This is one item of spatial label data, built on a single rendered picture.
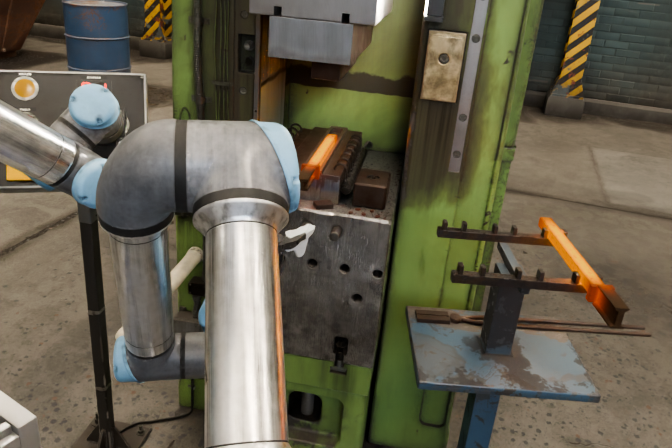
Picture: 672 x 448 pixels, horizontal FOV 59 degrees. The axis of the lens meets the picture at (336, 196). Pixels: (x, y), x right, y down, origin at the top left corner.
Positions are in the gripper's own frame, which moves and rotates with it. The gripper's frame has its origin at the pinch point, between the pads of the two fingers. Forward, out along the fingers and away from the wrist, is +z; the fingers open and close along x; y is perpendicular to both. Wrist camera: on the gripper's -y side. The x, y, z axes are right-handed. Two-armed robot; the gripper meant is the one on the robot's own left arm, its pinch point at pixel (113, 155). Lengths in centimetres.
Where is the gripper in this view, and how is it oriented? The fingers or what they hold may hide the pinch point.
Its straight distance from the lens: 140.8
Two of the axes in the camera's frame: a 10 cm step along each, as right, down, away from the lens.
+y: -0.6, -9.9, 1.1
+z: -2.6, 1.2, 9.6
